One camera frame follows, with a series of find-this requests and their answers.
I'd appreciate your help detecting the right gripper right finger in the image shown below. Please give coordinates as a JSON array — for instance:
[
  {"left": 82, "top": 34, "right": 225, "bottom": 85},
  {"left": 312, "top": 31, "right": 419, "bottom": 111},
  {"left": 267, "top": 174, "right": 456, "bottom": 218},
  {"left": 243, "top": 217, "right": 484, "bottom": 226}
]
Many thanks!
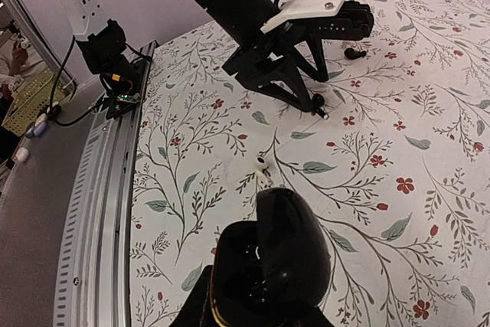
[{"left": 290, "top": 304, "right": 334, "bottom": 327}]

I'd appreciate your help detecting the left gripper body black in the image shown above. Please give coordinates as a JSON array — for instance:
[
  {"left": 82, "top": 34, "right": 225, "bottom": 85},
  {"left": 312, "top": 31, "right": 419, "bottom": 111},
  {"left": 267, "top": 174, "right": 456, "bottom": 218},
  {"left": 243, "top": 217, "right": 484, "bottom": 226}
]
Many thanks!
[{"left": 223, "top": 28, "right": 305, "bottom": 90}]

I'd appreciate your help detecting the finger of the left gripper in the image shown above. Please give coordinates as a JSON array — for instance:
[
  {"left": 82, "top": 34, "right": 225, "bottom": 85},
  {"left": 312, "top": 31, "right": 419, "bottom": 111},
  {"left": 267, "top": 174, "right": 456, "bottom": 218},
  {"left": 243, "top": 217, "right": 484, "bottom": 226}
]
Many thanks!
[
  {"left": 294, "top": 31, "right": 329, "bottom": 82},
  {"left": 252, "top": 62, "right": 312, "bottom": 111}
]

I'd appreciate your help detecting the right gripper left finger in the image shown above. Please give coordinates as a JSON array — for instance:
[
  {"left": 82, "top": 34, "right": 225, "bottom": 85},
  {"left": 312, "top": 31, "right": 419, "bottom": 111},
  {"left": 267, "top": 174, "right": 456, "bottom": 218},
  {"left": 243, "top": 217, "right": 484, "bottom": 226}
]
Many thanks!
[{"left": 170, "top": 266, "right": 214, "bottom": 327}]

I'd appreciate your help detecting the black wireless earbud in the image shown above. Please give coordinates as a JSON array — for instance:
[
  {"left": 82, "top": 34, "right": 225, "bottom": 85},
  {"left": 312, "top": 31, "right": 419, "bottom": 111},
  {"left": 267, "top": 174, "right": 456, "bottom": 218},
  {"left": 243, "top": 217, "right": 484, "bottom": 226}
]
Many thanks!
[
  {"left": 312, "top": 93, "right": 329, "bottom": 120},
  {"left": 344, "top": 47, "right": 367, "bottom": 60}
]

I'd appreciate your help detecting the black earbud charging case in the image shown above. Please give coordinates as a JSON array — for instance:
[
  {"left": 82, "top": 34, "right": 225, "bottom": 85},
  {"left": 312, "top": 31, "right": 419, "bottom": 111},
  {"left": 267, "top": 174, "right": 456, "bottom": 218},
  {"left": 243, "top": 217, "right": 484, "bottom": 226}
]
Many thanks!
[{"left": 210, "top": 188, "right": 331, "bottom": 326}]

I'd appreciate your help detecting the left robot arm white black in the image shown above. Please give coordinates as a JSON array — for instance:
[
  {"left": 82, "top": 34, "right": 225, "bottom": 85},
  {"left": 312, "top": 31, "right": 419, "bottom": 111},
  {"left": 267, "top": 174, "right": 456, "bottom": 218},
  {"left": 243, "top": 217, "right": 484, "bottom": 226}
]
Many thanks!
[{"left": 60, "top": 0, "right": 328, "bottom": 114}]

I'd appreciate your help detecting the floral patterned table mat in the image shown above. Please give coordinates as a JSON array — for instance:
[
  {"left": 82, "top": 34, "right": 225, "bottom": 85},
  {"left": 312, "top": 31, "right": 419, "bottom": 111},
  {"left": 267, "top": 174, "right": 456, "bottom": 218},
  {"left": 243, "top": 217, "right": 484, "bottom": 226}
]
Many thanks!
[{"left": 129, "top": 0, "right": 489, "bottom": 326}]

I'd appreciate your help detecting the yellow mesh basket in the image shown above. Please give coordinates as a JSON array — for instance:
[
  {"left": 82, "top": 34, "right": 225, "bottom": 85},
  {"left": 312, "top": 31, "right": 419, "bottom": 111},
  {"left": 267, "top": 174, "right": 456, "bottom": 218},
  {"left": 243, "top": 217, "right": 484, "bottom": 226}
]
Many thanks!
[{"left": 2, "top": 67, "right": 56, "bottom": 136}]

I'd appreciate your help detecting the person in background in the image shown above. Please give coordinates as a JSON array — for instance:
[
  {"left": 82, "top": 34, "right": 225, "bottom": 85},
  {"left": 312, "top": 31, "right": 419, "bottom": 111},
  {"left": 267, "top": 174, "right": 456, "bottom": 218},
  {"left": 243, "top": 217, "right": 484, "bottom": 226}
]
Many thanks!
[{"left": 1, "top": 22, "right": 28, "bottom": 103}]

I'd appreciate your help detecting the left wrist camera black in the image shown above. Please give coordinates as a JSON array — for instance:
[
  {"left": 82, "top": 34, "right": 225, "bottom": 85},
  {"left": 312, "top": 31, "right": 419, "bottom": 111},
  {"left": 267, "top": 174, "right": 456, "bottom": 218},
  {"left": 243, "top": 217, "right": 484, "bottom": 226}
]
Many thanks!
[{"left": 306, "top": 1, "right": 374, "bottom": 41}]

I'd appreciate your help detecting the white wireless earbud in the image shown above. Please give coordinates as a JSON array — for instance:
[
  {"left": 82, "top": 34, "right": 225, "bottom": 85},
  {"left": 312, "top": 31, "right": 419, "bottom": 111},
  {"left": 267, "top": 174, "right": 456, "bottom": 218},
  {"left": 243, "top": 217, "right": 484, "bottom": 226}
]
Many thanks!
[{"left": 254, "top": 155, "right": 273, "bottom": 188}]

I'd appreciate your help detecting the aluminium front rail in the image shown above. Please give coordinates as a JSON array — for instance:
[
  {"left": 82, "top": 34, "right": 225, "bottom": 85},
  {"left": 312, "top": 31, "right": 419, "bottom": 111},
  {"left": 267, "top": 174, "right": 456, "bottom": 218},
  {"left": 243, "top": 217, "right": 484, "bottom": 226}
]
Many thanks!
[{"left": 51, "top": 41, "right": 158, "bottom": 327}]

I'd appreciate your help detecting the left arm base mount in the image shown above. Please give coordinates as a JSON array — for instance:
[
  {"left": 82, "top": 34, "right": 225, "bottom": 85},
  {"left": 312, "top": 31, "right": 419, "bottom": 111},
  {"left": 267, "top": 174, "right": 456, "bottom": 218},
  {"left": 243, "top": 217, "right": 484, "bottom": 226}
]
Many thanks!
[{"left": 77, "top": 20, "right": 152, "bottom": 119}]

